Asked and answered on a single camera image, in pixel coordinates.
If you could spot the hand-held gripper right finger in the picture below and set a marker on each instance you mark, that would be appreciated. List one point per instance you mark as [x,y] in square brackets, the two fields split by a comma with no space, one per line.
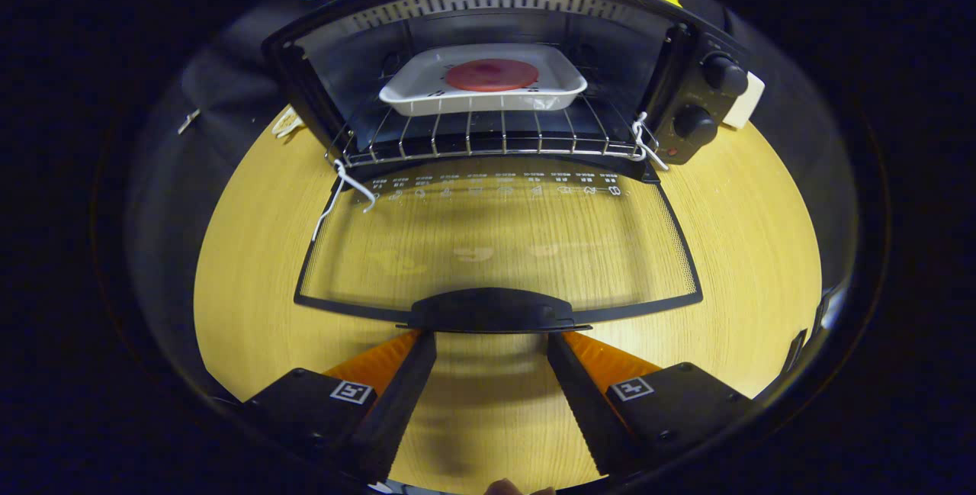
[587,411]

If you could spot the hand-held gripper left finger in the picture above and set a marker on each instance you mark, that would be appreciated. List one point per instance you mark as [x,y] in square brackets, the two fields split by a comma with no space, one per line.
[396,411]

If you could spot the black toaster oven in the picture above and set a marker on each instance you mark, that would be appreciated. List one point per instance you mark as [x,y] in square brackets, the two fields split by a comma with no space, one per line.
[488,312]

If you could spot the white square dish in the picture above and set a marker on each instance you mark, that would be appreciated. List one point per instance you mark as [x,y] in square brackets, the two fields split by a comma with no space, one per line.
[412,87]

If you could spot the round pink ham slice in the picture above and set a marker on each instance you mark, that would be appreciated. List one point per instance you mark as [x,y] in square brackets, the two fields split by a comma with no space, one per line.
[492,75]

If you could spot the metal oven rack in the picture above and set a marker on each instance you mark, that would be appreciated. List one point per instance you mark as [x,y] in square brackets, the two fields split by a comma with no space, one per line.
[488,146]

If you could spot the white toaster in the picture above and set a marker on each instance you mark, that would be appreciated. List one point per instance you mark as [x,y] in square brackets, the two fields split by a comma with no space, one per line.
[747,102]

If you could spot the white tray with brown snacks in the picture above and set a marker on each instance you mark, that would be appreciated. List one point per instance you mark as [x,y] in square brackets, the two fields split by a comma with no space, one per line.
[286,123]

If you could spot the white cloth clip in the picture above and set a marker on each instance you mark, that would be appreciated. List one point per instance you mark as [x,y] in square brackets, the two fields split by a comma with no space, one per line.
[188,121]

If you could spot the black backdrop cloth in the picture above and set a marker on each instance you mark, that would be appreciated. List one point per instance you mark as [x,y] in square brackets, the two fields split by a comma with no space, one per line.
[198,83]

